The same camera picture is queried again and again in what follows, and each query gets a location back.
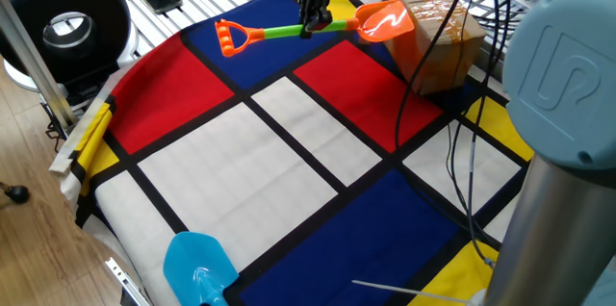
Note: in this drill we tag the taped cardboard box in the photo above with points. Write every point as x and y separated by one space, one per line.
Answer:
443 56

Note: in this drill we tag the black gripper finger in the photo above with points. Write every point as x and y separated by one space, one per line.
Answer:
320 19
304 10

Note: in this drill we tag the black round device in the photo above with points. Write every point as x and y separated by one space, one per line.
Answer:
29 7

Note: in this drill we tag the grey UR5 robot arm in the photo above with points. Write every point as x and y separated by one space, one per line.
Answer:
563 104

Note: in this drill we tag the black knob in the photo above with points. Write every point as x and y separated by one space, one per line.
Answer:
18 194

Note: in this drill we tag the aluminium frame post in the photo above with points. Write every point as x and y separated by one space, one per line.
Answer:
33 60

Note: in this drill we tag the Mondrian pattern tablecloth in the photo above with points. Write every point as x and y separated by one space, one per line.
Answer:
240 176

